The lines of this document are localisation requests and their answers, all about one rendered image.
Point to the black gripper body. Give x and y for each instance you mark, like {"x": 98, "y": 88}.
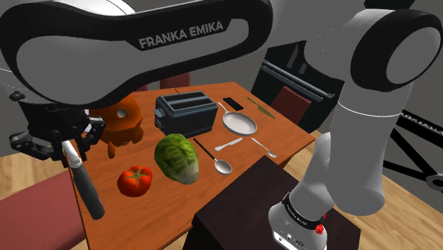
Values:
{"x": 52, "y": 119}

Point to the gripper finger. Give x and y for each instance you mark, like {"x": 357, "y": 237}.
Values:
{"x": 38, "y": 147}
{"x": 89, "y": 135}

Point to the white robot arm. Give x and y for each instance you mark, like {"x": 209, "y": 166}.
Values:
{"x": 360, "y": 145}

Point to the orange lumpy object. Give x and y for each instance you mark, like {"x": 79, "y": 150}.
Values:
{"x": 123, "y": 126}

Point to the red tomato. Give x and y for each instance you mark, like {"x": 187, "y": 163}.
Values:
{"x": 135, "y": 181}

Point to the red chair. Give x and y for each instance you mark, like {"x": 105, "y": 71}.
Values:
{"x": 174, "y": 81}
{"x": 34, "y": 214}
{"x": 290, "y": 105}

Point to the green lettuce head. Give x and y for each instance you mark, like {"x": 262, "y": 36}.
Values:
{"x": 176, "y": 159}

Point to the dark grey toaster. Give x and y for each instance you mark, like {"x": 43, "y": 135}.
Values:
{"x": 187, "y": 116}

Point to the wooden table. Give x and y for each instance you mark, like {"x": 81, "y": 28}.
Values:
{"x": 152, "y": 214}

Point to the silver butter knife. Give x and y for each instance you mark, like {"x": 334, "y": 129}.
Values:
{"x": 228, "y": 144}

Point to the black phone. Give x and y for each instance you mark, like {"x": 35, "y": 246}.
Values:
{"x": 233, "y": 104}

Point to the silver frying pan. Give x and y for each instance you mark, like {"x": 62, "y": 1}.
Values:
{"x": 239, "y": 123}

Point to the dark robot stand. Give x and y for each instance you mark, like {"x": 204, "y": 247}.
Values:
{"x": 238, "y": 204}

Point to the green knife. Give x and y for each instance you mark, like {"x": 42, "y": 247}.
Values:
{"x": 262, "y": 108}

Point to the small silver spoon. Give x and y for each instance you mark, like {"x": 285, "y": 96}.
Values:
{"x": 264, "y": 148}

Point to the black cabinet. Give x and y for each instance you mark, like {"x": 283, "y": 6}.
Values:
{"x": 277, "y": 65}

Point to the black bar frame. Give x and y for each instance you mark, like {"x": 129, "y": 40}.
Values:
{"x": 408, "y": 138}

